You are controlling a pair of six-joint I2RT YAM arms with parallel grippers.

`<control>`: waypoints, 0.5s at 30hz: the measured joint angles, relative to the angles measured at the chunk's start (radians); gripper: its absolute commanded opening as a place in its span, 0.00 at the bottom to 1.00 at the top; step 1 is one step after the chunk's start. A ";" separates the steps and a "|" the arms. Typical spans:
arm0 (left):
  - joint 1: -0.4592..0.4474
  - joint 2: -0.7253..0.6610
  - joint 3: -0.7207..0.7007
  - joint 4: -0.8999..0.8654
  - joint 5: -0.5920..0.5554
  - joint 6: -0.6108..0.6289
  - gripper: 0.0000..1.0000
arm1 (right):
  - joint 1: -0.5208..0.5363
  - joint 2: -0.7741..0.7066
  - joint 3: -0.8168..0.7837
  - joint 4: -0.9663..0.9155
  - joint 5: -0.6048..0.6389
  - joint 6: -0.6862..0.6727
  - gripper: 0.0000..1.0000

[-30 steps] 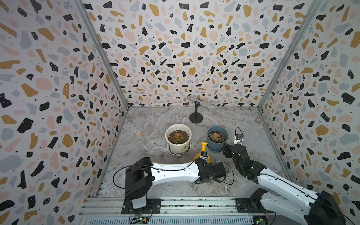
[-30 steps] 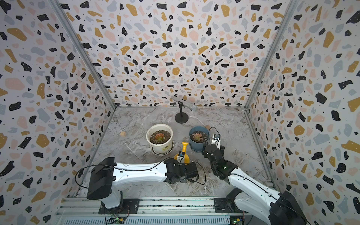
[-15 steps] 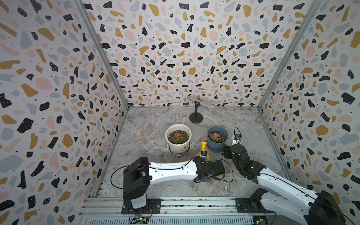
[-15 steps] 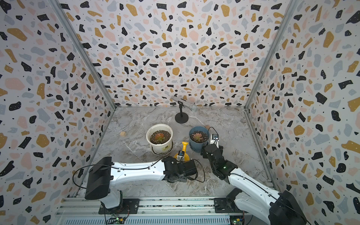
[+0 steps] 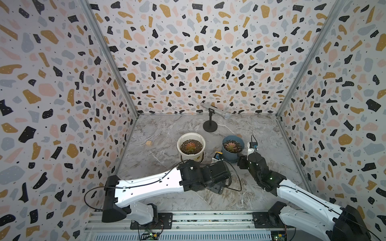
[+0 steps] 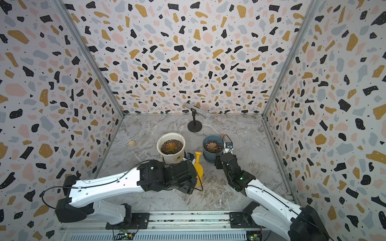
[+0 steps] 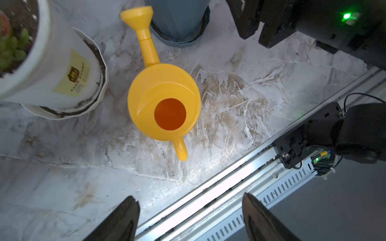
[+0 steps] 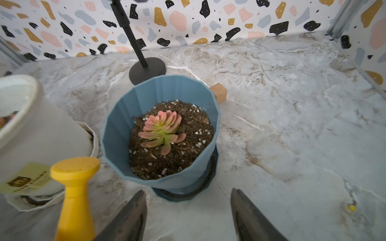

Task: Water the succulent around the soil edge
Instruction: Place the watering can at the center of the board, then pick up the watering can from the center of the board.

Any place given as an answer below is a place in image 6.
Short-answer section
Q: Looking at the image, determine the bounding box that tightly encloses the yellow plastic watering can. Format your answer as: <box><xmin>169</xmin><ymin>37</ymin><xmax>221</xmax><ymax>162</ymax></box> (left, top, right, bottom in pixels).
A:
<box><xmin>194</xmin><ymin>152</ymin><xmax>204</xmax><ymax>188</ymax></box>

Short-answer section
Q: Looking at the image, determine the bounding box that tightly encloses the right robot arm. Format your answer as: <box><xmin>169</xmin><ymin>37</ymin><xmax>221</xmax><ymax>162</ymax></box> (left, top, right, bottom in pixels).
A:
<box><xmin>215</xmin><ymin>153</ymin><xmax>332</xmax><ymax>241</ymax></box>

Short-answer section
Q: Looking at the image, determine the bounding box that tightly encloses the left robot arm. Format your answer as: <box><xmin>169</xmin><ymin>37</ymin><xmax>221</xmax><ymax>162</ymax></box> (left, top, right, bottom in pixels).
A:
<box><xmin>55</xmin><ymin>160</ymin><xmax>202</xmax><ymax>229</ymax></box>

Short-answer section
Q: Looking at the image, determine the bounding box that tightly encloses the succulent in white pot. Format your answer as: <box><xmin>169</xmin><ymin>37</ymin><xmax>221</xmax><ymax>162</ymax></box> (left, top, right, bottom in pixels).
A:
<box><xmin>165</xmin><ymin>142</ymin><xmax>177</xmax><ymax>154</ymax></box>

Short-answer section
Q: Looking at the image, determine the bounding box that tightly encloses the succulent in blue pot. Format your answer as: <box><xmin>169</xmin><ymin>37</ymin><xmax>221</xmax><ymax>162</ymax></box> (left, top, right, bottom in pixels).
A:
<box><xmin>206</xmin><ymin>141</ymin><xmax>221</xmax><ymax>153</ymax></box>

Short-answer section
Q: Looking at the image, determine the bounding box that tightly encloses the white plant pot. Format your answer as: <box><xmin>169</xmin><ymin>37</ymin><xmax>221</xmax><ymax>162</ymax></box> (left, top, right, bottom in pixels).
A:
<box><xmin>156</xmin><ymin>133</ymin><xmax>186</xmax><ymax>164</ymax></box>

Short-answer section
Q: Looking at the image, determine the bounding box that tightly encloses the white pot saucer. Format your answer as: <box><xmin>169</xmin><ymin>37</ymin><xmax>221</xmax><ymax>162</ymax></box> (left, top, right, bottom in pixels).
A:
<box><xmin>161</xmin><ymin>151</ymin><xmax>186</xmax><ymax>164</ymax></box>

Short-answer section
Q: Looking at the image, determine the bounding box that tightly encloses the blue-grey plant pot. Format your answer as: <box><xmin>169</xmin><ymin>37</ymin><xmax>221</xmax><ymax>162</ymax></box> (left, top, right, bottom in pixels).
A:
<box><xmin>203</xmin><ymin>135</ymin><xmax>224</xmax><ymax>164</ymax></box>

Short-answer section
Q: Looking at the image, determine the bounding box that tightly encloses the right green circuit board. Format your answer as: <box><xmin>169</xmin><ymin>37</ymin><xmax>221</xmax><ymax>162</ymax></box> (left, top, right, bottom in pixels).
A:
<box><xmin>246</xmin><ymin>231</ymin><xmax>262</xmax><ymax>241</ymax></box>

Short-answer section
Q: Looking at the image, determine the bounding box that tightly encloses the green circuit board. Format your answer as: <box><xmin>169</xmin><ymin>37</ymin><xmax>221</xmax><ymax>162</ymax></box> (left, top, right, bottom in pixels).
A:
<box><xmin>113</xmin><ymin>231</ymin><xmax>136</xmax><ymax>241</ymax></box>
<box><xmin>246</xmin><ymin>231</ymin><xmax>262</xmax><ymax>241</ymax></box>

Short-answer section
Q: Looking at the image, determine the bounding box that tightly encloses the black microphone stand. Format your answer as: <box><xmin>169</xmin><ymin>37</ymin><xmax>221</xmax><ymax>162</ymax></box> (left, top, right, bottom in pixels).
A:
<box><xmin>188</xmin><ymin>108</ymin><xmax>202</xmax><ymax>133</ymax></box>

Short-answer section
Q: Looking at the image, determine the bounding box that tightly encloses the left green circuit board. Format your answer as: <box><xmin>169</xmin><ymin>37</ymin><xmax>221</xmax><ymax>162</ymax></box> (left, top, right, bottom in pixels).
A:
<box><xmin>113</xmin><ymin>231</ymin><xmax>136</xmax><ymax>241</ymax></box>

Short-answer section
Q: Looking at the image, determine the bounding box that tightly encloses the grey microphone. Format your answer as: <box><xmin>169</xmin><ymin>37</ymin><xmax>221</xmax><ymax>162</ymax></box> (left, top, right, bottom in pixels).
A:
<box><xmin>183</xmin><ymin>102</ymin><xmax>212</xmax><ymax>119</ymax></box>

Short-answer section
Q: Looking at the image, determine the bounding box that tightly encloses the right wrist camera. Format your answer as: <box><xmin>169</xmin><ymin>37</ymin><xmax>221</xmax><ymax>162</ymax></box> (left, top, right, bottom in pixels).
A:
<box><xmin>223</xmin><ymin>142</ymin><xmax>233</xmax><ymax>154</ymax></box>

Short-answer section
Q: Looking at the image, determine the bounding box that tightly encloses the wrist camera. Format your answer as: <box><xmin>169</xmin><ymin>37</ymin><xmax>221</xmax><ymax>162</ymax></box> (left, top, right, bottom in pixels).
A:
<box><xmin>223</xmin><ymin>142</ymin><xmax>233</xmax><ymax>154</ymax></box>
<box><xmin>185</xmin><ymin>153</ymin><xmax>195</xmax><ymax>162</ymax></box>

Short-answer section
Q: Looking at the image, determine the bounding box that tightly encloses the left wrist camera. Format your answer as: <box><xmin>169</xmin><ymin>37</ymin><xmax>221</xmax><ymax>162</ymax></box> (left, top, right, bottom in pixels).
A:
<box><xmin>185</xmin><ymin>153</ymin><xmax>195</xmax><ymax>162</ymax></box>

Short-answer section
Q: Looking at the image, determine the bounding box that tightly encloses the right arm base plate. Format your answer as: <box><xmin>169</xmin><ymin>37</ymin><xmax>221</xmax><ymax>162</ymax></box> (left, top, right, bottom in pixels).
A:
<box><xmin>229</xmin><ymin>212</ymin><xmax>261</xmax><ymax>229</ymax></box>

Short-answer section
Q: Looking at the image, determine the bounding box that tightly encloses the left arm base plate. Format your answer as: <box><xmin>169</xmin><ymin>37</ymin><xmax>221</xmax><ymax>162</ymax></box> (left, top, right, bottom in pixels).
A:
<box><xmin>105</xmin><ymin>213</ymin><xmax>150</xmax><ymax>230</ymax></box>

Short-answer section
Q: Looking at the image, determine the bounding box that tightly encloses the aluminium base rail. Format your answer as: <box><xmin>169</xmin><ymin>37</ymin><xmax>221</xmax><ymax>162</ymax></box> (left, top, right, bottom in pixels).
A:
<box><xmin>58</xmin><ymin>210</ymin><xmax>314</xmax><ymax>241</ymax></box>

